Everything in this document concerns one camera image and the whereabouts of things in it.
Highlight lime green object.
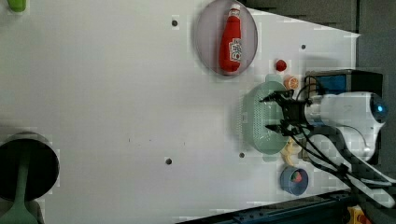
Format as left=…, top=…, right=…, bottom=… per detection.
left=7, top=0, right=27, bottom=12

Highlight toy strawberry in bowl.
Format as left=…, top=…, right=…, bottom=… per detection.
left=291, top=171, right=303, bottom=183

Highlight yellow red emergency button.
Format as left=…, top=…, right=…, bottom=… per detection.
left=347, top=205, right=372, bottom=224

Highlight orange slice toy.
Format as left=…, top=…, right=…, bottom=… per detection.
left=284, top=76, right=299, bottom=90

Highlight small red strawberry toy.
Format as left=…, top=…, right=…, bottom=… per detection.
left=276, top=60, right=287, bottom=72

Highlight green spatula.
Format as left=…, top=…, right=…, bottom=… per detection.
left=0, top=153, right=38, bottom=224

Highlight green plastic strainer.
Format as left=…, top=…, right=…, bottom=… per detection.
left=240, top=74, right=288, bottom=162

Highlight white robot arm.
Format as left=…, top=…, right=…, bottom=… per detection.
left=261, top=90, right=395, bottom=209

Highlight black metal pot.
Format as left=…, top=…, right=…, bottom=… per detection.
left=0, top=132, right=60, bottom=202

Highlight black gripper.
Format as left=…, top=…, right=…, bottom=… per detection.
left=261, top=90, right=312, bottom=136

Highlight blue bowl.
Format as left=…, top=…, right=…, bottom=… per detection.
left=279, top=166, right=309, bottom=196

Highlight black toaster oven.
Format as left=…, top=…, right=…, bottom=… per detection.
left=304, top=70, right=389, bottom=164

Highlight red ketchup bottle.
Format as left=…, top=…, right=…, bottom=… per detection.
left=219, top=4, right=242, bottom=73

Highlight toy banana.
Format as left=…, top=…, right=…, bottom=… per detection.
left=280, top=138, right=295, bottom=166

